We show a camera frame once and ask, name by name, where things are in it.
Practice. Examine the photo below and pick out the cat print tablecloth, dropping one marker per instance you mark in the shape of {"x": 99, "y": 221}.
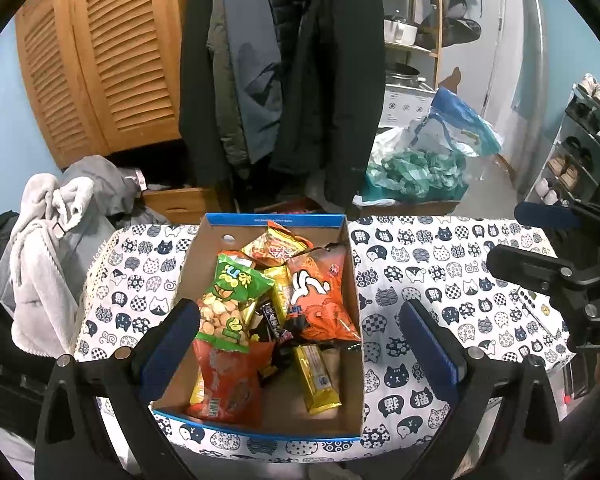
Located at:
{"x": 420, "y": 270}

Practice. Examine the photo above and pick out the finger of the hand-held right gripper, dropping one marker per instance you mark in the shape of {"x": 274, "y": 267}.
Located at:
{"x": 545, "y": 215}
{"x": 520, "y": 262}

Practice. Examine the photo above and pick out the wooden louvred cabinet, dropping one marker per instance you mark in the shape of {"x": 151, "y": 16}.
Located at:
{"x": 105, "y": 60}

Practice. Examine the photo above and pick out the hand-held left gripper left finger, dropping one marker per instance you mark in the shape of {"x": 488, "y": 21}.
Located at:
{"x": 167, "y": 350}

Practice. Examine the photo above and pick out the cardboard box with blue rim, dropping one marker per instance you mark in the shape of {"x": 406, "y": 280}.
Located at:
{"x": 285, "y": 412}

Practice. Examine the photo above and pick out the white pot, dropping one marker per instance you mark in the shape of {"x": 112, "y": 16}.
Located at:
{"x": 400, "y": 30}

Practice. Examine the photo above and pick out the wooden drawer box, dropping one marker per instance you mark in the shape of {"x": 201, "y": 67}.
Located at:
{"x": 180, "y": 205}

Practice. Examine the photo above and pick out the white bag with red print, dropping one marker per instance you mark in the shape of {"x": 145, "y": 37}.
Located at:
{"x": 567, "y": 385}

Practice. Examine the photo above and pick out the white card with dots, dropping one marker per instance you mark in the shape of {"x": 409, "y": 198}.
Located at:
{"x": 530, "y": 302}

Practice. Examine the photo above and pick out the shoe rack with shoes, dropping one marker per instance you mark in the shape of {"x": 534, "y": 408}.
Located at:
{"x": 570, "y": 172}

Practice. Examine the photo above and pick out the orange red snack packet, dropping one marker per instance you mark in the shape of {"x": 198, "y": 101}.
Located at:
{"x": 225, "y": 380}

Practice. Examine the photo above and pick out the white patterned box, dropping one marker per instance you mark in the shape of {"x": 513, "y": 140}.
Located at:
{"x": 405, "y": 105}

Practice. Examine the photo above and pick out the black coat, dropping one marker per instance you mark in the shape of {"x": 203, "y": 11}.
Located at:
{"x": 335, "y": 85}

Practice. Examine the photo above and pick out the dark hanging bag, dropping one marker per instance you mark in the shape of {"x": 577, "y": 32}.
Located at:
{"x": 462, "y": 22}

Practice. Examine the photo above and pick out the dark snack packet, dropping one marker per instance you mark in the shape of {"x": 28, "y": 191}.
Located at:
{"x": 272, "y": 322}

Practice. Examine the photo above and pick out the large orange snack packet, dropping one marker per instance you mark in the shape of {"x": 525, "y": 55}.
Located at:
{"x": 320, "y": 305}

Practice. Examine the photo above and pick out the grey garment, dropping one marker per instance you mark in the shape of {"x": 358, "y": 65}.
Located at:
{"x": 105, "y": 185}

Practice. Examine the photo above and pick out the wooden shelf unit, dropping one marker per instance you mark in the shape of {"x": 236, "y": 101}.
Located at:
{"x": 436, "y": 10}

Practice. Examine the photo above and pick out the dark green coat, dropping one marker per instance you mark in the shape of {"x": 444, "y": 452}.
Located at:
{"x": 197, "y": 85}

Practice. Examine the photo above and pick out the white fleece garment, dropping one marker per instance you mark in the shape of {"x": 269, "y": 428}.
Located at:
{"x": 35, "y": 260}

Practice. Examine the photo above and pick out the white plastic bag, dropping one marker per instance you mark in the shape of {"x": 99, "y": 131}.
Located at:
{"x": 390, "y": 145}

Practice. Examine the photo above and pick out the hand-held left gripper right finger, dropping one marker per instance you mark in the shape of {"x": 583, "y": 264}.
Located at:
{"x": 430, "y": 345}

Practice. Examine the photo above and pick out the orange snack packet silver back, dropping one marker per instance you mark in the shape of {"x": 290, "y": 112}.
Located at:
{"x": 275, "y": 247}

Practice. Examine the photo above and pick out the long gold snack packet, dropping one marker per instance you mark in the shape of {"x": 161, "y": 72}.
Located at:
{"x": 317, "y": 375}
{"x": 277, "y": 290}

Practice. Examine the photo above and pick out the blue plastic bag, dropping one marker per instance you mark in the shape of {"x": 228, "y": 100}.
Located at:
{"x": 460, "y": 120}

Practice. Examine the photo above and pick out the green cracker snack packet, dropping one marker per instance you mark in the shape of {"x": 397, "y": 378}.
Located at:
{"x": 225, "y": 310}

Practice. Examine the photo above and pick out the grey hooded jacket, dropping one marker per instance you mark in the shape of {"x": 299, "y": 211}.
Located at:
{"x": 250, "y": 75}

